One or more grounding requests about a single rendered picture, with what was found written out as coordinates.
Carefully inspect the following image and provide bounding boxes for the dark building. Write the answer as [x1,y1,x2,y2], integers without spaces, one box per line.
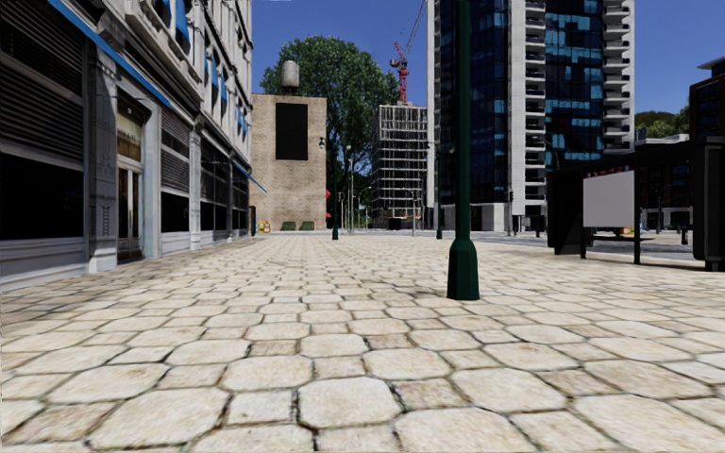
[688,56,725,141]

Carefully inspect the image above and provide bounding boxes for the green pole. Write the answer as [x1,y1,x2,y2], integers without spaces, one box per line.
[434,141,445,241]
[446,0,481,302]

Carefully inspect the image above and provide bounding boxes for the black bus shelter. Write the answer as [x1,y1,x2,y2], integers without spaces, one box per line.
[546,135,725,273]

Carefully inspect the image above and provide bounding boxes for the pale stone building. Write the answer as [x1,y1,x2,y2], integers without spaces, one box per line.
[0,0,268,293]

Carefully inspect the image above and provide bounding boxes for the red crane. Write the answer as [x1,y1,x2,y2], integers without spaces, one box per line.
[389,0,429,105]

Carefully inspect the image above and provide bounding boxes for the tan brick building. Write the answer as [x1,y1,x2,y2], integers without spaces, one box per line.
[249,59,329,232]

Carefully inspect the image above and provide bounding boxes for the tree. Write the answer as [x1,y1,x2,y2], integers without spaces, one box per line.
[260,35,400,230]

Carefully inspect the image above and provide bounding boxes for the green street lamp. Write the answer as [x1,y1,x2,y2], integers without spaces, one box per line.
[318,135,341,242]

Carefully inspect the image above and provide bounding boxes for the building under construction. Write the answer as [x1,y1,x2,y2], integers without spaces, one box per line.
[372,103,430,230]

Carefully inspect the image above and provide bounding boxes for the low pale building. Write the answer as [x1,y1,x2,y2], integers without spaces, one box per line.
[633,126,691,146]

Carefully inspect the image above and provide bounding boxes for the glass tower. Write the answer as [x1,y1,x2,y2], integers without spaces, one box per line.
[426,0,636,233]

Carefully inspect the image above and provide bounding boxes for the grey street lamp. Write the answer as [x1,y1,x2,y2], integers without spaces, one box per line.
[345,143,356,235]

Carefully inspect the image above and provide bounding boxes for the trees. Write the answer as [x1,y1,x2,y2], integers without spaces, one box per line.
[633,105,691,140]

